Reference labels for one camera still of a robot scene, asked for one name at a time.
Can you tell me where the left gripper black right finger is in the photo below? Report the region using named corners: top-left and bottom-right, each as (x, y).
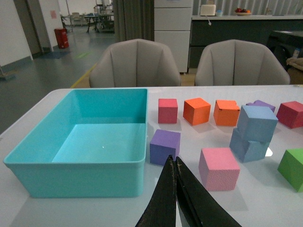
top-left (175, 157), bottom-right (240, 227)

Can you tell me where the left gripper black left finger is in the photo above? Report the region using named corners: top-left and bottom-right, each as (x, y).
top-left (136, 155), bottom-right (177, 227)

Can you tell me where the blue foam cube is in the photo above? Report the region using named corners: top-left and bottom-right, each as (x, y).
top-left (237, 105), bottom-right (278, 143)
top-left (229, 128), bottom-right (269, 163)

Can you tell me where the pink foam cube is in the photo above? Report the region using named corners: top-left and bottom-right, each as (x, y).
top-left (198, 148), bottom-right (240, 191)

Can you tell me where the left purple foam cube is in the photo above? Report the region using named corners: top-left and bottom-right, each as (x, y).
top-left (150, 129), bottom-right (181, 166)

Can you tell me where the teal plastic bin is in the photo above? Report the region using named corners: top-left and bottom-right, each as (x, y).
top-left (4, 88), bottom-right (148, 198)

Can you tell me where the green foam cube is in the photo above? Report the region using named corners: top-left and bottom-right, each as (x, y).
top-left (278, 148), bottom-right (303, 192)

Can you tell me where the left orange foam cube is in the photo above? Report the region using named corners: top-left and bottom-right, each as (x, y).
top-left (183, 97), bottom-right (211, 126)

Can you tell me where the orange foam cube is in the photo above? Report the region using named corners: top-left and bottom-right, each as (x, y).
top-left (183, 97), bottom-right (211, 126)
top-left (213, 100), bottom-right (240, 126)

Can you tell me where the right orange foam cube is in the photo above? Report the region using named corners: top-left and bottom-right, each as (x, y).
top-left (213, 100), bottom-right (240, 126)

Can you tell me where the left red foam cube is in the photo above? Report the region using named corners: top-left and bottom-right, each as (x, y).
top-left (158, 98), bottom-right (178, 124)

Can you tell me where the red foam cube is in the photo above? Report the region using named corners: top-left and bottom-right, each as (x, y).
top-left (276, 101), bottom-right (303, 129)
top-left (158, 98), bottom-right (178, 124)

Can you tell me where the notched purple foam cube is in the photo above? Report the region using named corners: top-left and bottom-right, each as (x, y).
top-left (246, 100), bottom-right (276, 112)

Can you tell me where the right red foam cube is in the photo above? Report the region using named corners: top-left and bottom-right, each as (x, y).
top-left (276, 101), bottom-right (303, 129)

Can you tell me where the right grey chair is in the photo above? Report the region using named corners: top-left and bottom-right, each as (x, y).
top-left (195, 39), bottom-right (290, 86)

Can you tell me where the grey chair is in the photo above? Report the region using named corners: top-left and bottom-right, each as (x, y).
top-left (195, 39), bottom-right (290, 86)
top-left (89, 39), bottom-right (181, 88)

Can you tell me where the left grey chair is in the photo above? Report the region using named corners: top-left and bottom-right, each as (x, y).
top-left (89, 39), bottom-right (181, 88)

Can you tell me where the dark grey counter cabinet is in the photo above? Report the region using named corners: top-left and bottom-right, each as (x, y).
top-left (188, 16), bottom-right (303, 68)

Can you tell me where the black appliance box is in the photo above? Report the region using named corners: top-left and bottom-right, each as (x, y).
top-left (267, 30), bottom-right (303, 70)

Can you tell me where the white drawer cabinet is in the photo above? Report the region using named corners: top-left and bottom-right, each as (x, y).
top-left (154, 0), bottom-right (193, 73)

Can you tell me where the grey curtain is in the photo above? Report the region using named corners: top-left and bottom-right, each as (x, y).
top-left (113, 0), bottom-right (154, 42)

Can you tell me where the white toaster appliance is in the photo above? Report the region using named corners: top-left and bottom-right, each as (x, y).
top-left (200, 4), bottom-right (216, 16)

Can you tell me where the fruit bowl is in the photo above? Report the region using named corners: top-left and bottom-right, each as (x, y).
top-left (234, 8), bottom-right (251, 16)

